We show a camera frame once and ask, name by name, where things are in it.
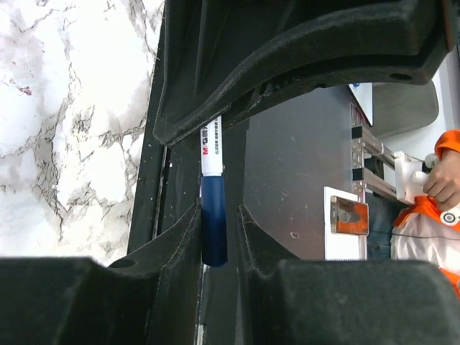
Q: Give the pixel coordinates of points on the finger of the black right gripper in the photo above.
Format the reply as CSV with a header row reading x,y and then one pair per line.
x,y
235,59

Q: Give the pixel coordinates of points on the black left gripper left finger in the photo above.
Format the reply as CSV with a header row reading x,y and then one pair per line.
x,y
147,297

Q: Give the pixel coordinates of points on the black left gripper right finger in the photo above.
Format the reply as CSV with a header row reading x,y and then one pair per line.
x,y
287,300

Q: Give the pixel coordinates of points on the blue marker cap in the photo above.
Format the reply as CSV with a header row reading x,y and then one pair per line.
x,y
213,221

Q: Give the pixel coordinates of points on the white marker pen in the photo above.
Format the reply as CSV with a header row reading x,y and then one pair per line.
x,y
211,148

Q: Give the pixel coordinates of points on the orange sleeved operator forearm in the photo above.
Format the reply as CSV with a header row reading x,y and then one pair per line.
x,y
447,145

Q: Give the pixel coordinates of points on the operator bare hand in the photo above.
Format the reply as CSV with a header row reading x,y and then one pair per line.
x,y
443,181

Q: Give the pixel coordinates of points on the gold framed phone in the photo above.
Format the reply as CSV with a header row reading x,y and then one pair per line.
x,y
349,217

